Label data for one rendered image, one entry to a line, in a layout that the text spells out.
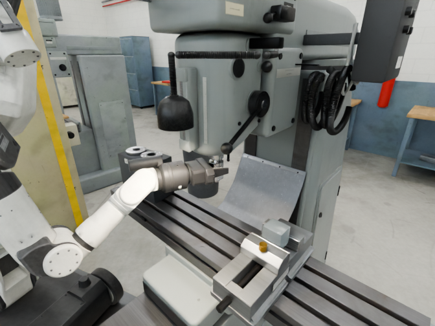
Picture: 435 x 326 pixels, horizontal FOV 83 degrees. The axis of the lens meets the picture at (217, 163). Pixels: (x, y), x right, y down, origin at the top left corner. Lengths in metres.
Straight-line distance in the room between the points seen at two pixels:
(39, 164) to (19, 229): 1.73
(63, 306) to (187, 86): 1.09
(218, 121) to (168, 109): 0.19
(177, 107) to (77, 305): 1.08
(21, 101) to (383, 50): 0.83
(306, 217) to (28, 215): 0.98
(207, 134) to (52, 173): 1.90
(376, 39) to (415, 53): 4.01
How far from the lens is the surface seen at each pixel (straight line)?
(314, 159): 1.05
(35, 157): 2.35
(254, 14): 0.65
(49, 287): 1.53
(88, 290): 1.37
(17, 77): 0.73
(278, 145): 1.08
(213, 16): 0.56
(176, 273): 0.96
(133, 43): 7.92
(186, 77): 0.62
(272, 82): 0.75
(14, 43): 0.64
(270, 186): 1.11
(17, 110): 0.70
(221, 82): 0.62
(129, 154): 1.15
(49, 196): 2.49
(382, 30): 0.75
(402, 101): 4.80
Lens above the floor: 1.58
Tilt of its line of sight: 24 degrees down
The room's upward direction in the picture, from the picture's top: straight up
